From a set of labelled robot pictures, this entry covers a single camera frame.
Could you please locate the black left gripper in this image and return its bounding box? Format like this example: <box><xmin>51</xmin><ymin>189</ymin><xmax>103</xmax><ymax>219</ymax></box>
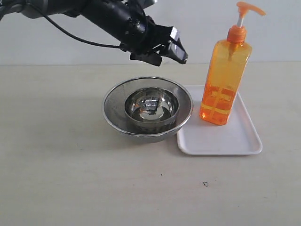
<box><xmin>119</xmin><ymin>16</ymin><xmax>188</xmax><ymax>66</ymax></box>

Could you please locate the orange dish soap pump bottle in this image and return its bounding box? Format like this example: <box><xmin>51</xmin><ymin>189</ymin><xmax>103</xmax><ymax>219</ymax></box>
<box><xmin>199</xmin><ymin>1</ymin><xmax>266</xmax><ymax>126</ymax></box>

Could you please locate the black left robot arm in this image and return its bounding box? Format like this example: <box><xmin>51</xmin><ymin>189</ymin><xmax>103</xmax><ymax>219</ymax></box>
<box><xmin>0</xmin><ymin>0</ymin><xmax>188</xmax><ymax>66</ymax></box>

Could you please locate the small stainless steel bowl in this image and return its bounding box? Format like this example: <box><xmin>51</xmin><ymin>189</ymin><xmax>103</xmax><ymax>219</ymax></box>
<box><xmin>124</xmin><ymin>87</ymin><xmax>179</xmax><ymax>128</ymax></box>

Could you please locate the large steel strainer basin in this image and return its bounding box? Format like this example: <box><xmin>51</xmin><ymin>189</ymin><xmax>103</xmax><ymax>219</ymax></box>
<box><xmin>102</xmin><ymin>76</ymin><xmax>194</xmax><ymax>143</ymax></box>

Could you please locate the white plastic tray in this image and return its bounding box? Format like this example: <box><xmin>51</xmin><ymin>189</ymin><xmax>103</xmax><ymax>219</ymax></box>
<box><xmin>177</xmin><ymin>85</ymin><xmax>263</xmax><ymax>155</ymax></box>

